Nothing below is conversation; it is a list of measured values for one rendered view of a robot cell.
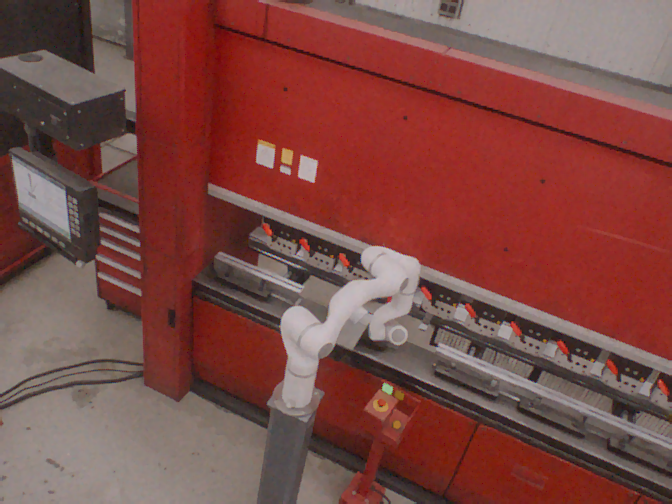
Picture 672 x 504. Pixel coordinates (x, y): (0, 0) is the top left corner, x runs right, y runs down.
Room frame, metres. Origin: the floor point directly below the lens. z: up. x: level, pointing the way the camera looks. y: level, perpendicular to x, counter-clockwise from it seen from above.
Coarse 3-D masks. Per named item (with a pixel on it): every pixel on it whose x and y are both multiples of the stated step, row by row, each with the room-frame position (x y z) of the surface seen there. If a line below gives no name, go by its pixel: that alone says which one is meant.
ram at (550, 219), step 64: (256, 64) 2.48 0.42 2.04; (320, 64) 2.39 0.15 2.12; (256, 128) 2.47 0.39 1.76; (320, 128) 2.38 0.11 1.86; (384, 128) 2.29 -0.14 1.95; (448, 128) 2.21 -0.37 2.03; (512, 128) 2.14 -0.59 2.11; (256, 192) 2.46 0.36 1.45; (320, 192) 2.36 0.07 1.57; (384, 192) 2.27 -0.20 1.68; (448, 192) 2.19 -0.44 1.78; (512, 192) 2.12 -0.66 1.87; (576, 192) 2.05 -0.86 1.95; (640, 192) 1.99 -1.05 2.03; (448, 256) 2.16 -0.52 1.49; (512, 256) 2.09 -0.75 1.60; (576, 256) 2.02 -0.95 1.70; (640, 256) 1.95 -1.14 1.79; (576, 320) 1.98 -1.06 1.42; (640, 320) 1.92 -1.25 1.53
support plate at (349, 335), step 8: (360, 320) 2.22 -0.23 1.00; (368, 320) 2.23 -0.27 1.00; (344, 328) 2.15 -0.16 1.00; (352, 328) 2.16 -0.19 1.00; (360, 328) 2.17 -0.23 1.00; (344, 336) 2.09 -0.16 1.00; (352, 336) 2.10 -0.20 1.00; (360, 336) 2.12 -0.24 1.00; (336, 344) 2.04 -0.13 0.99; (344, 344) 2.04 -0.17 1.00; (352, 344) 2.05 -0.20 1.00
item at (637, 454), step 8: (608, 440) 1.87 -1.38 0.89; (616, 440) 1.86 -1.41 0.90; (608, 448) 1.83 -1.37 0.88; (616, 448) 1.82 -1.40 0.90; (624, 448) 1.83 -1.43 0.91; (632, 448) 1.83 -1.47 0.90; (632, 456) 1.80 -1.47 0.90; (640, 456) 1.80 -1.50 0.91; (648, 456) 1.81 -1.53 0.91; (656, 456) 1.81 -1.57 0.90; (648, 464) 1.78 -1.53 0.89; (656, 464) 1.77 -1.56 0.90; (664, 464) 1.78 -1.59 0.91; (664, 472) 1.75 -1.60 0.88
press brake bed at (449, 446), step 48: (192, 336) 2.44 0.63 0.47; (240, 336) 2.34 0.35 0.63; (192, 384) 2.46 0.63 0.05; (240, 384) 2.35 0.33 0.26; (336, 384) 2.16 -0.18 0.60; (336, 432) 2.16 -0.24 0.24; (432, 432) 2.00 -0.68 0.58; (480, 432) 1.93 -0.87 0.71; (384, 480) 2.05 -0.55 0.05; (432, 480) 1.99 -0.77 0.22; (480, 480) 1.90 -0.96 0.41; (576, 480) 1.79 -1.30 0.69; (624, 480) 1.74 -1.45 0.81
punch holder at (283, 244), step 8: (272, 224) 2.43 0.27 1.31; (280, 224) 2.41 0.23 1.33; (272, 232) 2.42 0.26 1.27; (280, 232) 2.41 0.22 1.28; (288, 232) 2.40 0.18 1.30; (296, 232) 2.39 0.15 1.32; (280, 240) 2.41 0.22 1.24; (288, 240) 2.40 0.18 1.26; (296, 240) 2.38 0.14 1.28; (272, 248) 2.42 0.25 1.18; (280, 248) 2.40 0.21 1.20; (288, 248) 2.39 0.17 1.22; (296, 248) 2.40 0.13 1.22
